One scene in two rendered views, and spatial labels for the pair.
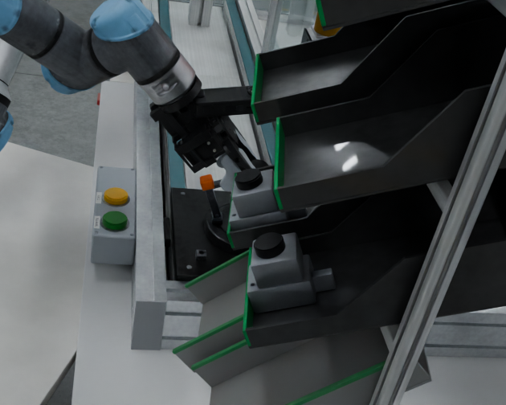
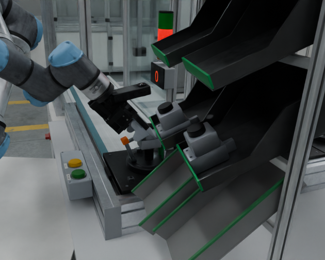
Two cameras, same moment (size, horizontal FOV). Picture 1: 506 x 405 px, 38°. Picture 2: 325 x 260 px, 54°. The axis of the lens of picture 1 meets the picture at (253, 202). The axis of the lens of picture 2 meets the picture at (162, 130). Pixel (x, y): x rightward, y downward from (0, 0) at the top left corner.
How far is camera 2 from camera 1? 0.27 m
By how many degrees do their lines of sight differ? 13
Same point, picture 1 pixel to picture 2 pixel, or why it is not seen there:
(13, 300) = (29, 232)
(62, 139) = not seen: hidden behind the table
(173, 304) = (124, 207)
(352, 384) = (264, 200)
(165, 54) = (93, 69)
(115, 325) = (92, 230)
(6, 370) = not seen: outside the picture
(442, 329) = not seen: hidden behind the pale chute
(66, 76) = (39, 94)
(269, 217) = (181, 126)
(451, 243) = (320, 81)
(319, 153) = (215, 65)
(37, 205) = (30, 182)
